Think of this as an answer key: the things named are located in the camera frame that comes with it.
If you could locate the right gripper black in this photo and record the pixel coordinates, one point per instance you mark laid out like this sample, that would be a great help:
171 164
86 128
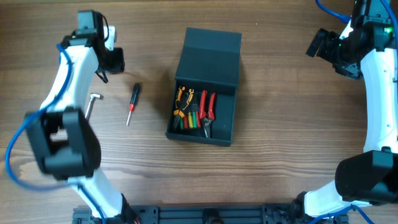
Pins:
315 43

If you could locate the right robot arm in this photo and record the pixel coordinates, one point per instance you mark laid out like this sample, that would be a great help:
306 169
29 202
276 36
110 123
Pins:
365 50

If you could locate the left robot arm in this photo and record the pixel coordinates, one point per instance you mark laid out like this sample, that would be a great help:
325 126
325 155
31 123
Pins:
63 142

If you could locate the clear case coloured mini screwdrivers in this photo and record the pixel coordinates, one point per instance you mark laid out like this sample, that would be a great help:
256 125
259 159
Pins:
191 120

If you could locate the black red handled screwdriver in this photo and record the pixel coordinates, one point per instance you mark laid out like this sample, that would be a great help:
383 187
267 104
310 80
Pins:
133 101

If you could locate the red handled snips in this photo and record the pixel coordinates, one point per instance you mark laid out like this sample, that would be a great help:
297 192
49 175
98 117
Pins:
206 113

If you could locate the silver L-shaped socket wrench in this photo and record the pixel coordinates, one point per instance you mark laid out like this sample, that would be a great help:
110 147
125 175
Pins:
93 97

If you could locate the orange black long-nose pliers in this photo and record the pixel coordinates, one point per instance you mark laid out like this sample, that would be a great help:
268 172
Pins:
183 100

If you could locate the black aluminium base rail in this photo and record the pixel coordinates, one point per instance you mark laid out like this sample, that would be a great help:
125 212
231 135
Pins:
277 213

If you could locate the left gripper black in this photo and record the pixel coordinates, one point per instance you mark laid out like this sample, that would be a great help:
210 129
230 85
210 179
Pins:
115 61

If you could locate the dark green lidded box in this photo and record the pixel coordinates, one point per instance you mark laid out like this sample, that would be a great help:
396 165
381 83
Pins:
210 61

